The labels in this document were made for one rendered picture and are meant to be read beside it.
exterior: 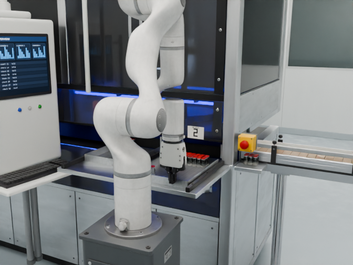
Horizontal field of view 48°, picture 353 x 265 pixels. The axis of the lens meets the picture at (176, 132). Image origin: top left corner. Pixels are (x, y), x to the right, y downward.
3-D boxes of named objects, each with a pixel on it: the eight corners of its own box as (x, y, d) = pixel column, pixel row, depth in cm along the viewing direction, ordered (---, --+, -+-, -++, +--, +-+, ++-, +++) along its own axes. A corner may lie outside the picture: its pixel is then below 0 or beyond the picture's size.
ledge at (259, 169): (242, 162, 201) (242, 158, 200) (268, 165, 195) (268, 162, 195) (234, 170, 188) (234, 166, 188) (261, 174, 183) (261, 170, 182)
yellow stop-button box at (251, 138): (241, 146, 191) (242, 132, 190) (256, 149, 188) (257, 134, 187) (237, 151, 185) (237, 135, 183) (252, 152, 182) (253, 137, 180)
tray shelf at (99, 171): (116, 146, 226) (116, 143, 226) (235, 164, 196) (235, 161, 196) (56, 171, 184) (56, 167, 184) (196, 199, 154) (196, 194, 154)
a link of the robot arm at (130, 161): (139, 180, 120) (138, 102, 115) (88, 172, 127) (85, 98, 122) (157, 169, 131) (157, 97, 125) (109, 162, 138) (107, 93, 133)
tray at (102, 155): (123, 144, 224) (123, 139, 223) (164, 150, 212) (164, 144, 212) (84, 161, 194) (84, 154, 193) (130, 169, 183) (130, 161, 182)
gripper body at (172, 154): (188, 137, 156) (188, 165, 159) (165, 134, 160) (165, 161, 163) (180, 141, 149) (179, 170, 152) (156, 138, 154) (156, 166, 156)
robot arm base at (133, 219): (146, 244, 120) (145, 186, 116) (92, 232, 127) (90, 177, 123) (170, 218, 137) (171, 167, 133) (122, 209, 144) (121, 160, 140)
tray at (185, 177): (169, 158, 199) (169, 151, 199) (218, 165, 188) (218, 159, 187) (132, 179, 170) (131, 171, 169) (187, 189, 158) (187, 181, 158)
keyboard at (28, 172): (58, 161, 217) (57, 157, 217) (75, 166, 210) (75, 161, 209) (-12, 182, 185) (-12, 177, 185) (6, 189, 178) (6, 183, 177)
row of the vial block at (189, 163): (172, 161, 193) (172, 152, 192) (206, 167, 185) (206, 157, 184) (169, 162, 191) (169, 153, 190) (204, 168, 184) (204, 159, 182)
